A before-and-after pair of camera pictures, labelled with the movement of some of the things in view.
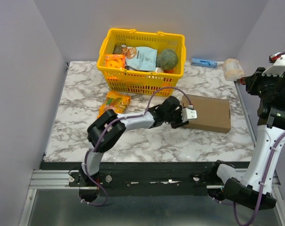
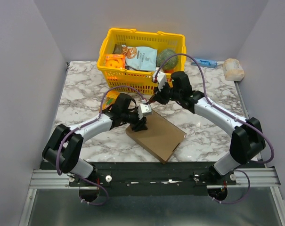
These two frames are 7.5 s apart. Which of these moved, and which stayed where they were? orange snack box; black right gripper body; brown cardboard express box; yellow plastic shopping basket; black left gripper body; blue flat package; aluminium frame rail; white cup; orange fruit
Moved: brown cardboard express box; black right gripper body; black left gripper body
Stayed: white cup; blue flat package; aluminium frame rail; orange snack box; orange fruit; yellow plastic shopping basket
